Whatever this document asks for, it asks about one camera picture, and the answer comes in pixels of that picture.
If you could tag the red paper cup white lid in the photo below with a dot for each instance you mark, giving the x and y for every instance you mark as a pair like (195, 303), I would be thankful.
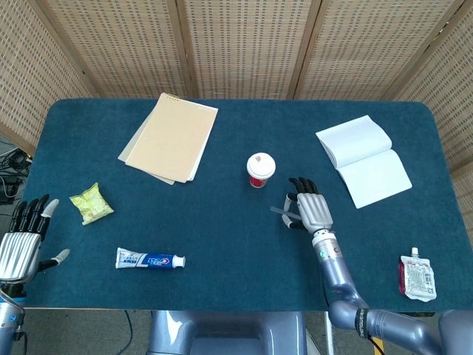
(260, 166)

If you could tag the white spouted drink pouch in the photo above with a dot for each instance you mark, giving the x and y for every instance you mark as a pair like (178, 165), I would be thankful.
(419, 277)

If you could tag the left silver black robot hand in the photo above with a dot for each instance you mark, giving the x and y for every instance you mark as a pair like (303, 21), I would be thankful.
(16, 255)

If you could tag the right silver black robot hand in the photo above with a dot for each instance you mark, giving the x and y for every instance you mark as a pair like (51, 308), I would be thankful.
(314, 211)

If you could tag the white table leg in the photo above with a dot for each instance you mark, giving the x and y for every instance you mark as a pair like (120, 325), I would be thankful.
(329, 336)

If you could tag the tan paper notepad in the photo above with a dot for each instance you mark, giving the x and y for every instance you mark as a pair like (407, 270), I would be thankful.
(173, 140)

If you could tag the blue-grey robot torso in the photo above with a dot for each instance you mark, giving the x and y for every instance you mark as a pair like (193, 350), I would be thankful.
(221, 333)

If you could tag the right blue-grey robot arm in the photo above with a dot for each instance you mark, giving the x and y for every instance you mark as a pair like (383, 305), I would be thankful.
(338, 273)

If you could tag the green snack packet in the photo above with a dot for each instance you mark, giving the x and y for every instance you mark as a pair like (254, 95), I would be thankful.
(90, 205)

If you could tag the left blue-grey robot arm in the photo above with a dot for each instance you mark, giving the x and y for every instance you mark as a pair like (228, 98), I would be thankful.
(9, 321)

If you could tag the woven bamboo folding screen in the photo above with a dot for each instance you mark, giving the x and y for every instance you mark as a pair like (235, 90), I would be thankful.
(244, 48)

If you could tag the blue white toothpaste tube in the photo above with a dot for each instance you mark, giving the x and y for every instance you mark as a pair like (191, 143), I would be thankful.
(148, 260)

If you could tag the transparent plastic straw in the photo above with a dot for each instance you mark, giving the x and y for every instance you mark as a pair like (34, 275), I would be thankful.
(277, 211)

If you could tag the open white notebook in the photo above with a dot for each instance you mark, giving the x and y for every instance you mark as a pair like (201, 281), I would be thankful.
(373, 177)

